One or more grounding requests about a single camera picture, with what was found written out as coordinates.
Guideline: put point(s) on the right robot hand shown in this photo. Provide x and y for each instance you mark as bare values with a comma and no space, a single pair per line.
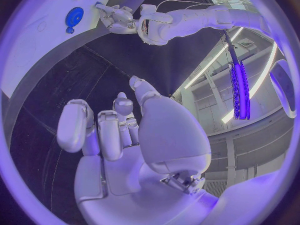
171,135

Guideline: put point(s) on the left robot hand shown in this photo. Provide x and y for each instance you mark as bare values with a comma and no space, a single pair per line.
119,16

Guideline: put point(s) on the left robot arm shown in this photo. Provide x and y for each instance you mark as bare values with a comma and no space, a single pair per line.
187,20

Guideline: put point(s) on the white task board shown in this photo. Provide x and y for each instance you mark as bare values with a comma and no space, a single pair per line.
42,41

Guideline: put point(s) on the blue peg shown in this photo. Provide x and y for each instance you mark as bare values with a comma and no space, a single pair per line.
98,3
69,30

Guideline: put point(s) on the blue gear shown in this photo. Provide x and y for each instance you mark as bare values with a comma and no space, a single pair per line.
74,17

